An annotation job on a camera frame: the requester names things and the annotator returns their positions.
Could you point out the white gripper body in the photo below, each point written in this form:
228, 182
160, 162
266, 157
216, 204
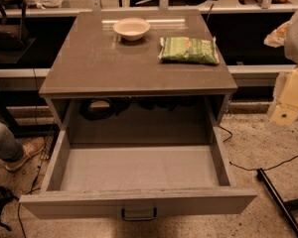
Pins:
289, 93

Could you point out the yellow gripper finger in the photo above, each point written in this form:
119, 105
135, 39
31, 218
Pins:
280, 117

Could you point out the green jalapeno chip bag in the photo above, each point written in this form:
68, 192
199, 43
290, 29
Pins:
184, 49

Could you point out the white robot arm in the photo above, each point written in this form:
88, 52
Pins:
285, 35

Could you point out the open grey top drawer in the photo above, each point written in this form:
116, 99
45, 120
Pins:
173, 160

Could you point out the grey cabinet with glossy top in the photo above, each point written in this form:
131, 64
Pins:
94, 62

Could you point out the black metal stand leg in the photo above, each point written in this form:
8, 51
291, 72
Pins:
286, 207

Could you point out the white paper bowl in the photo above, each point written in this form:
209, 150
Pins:
131, 29

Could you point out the tan leather shoe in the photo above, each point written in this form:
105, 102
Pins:
29, 150

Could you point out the blue jeans leg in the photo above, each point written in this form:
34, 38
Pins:
11, 149

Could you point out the black handbag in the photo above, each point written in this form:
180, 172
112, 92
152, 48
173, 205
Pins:
13, 37

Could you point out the black drawer handle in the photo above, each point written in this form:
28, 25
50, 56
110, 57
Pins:
138, 215

